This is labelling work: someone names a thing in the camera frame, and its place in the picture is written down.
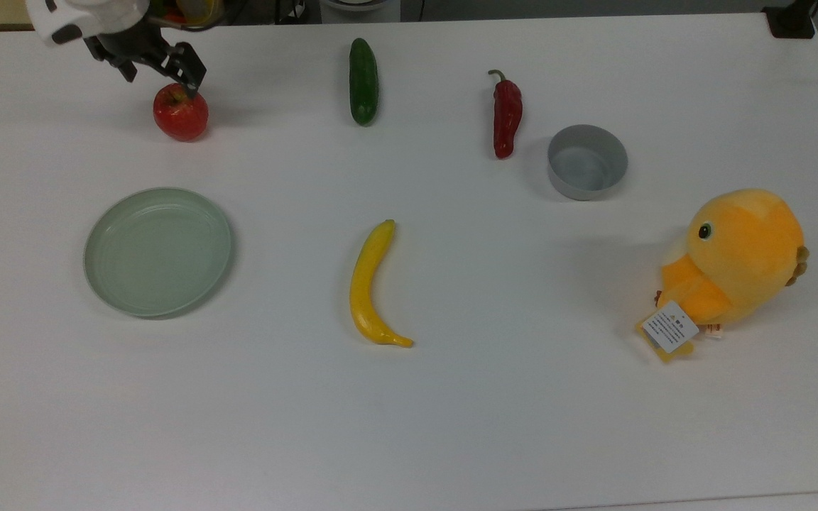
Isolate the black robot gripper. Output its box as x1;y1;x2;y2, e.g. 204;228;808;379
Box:
84;20;208;98

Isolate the red apple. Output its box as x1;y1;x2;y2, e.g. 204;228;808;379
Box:
153;83;209;143

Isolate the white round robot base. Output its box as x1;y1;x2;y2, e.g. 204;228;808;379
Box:
319;0;402;24

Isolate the grey round bowl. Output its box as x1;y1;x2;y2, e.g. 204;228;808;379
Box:
547;124;629;202

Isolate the clear bin of toy fruit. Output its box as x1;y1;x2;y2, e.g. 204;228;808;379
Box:
148;0;227;31

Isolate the pale green plate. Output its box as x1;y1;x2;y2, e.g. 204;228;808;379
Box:
83;187;234;319

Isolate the green cucumber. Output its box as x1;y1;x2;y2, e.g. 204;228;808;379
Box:
349;38;380;127

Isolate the yellow banana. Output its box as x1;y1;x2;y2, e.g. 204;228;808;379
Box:
349;219;415;348

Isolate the red chili pepper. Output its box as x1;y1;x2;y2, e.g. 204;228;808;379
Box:
488;69;523;160

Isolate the white paper hang tag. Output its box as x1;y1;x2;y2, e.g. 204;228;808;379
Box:
641;300;700;354

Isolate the orange plush chick toy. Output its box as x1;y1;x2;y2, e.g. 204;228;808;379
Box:
636;188;810;364

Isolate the black clamp block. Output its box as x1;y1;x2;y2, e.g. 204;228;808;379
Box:
763;0;818;40

